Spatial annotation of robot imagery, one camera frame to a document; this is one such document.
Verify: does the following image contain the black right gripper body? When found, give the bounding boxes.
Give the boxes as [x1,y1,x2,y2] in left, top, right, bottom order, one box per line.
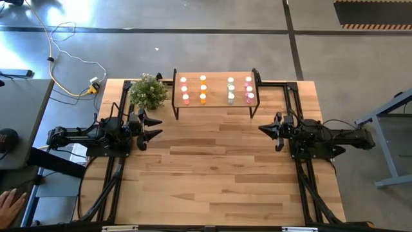
[275,111,286,152]

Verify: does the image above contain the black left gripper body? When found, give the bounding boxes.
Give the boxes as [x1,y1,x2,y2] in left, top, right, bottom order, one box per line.
[136,108,149,151]

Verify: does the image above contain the wooden shelf black metal legs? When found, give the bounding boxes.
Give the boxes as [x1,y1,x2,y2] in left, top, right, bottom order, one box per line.
[171,67,261,120]

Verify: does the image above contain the green potted plant black pot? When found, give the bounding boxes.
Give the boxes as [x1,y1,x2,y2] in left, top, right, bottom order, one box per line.
[128,73,169,111]

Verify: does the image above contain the white yellow power adapter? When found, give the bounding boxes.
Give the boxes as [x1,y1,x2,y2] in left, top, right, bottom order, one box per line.
[88,76,101,94]

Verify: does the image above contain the black desk leg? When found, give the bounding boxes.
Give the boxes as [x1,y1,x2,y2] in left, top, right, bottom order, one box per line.
[27,147,87,179]

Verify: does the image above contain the grey desk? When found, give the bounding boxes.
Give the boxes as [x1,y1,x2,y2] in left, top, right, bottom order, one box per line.
[0,79,55,171]

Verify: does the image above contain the black round device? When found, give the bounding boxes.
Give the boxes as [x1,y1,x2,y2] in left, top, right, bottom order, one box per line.
[0,128,19,154]

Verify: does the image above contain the black flat bar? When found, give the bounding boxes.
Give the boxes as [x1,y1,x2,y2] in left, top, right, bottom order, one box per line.
[0,68,33,78]

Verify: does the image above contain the person's hand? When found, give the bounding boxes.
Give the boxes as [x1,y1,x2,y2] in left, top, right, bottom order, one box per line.
[0,188,28,228]

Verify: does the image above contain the black hazard striped mat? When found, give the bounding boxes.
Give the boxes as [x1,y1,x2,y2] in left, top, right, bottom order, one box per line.
[333,0,412,32]

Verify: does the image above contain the left wrist camera housing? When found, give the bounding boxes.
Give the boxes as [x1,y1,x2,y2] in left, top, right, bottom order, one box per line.
[128,112,140,129]

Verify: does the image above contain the black metal rig frame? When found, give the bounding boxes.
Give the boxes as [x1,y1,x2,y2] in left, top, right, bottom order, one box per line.
[73,79,376,232]

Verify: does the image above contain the white floor cable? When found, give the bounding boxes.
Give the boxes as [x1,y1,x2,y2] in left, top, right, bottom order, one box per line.
[51,40,108,83]

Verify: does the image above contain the blue-grey metal table frame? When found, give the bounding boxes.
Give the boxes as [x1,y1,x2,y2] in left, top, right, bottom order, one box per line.
[353,87,412,189]

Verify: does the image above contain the yellow floor cable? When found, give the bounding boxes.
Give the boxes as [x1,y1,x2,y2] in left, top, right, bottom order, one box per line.
[24,0,94,97]

